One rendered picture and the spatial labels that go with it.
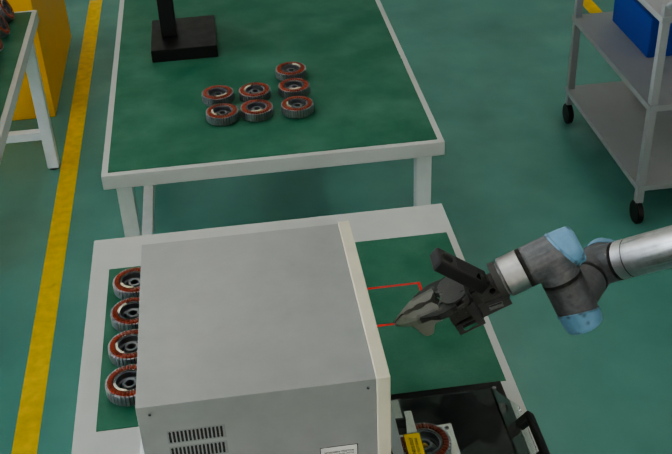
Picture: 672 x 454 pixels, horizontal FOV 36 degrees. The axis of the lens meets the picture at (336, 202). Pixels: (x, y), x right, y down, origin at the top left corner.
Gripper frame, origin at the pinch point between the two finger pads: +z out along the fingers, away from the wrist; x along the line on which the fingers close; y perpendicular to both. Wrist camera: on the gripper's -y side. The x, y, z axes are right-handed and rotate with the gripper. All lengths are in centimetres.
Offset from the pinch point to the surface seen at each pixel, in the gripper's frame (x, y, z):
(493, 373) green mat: 28, 51, -6
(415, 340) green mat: 43, 45, 8
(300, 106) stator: 165, 36, 21
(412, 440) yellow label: -18.8, 10.6, 6.3
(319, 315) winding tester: -12.2, -18.4, 8.9
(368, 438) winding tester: -28.8, -4.6, 9.4
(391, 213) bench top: 99, 47, 4
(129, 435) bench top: 23, 16, 70
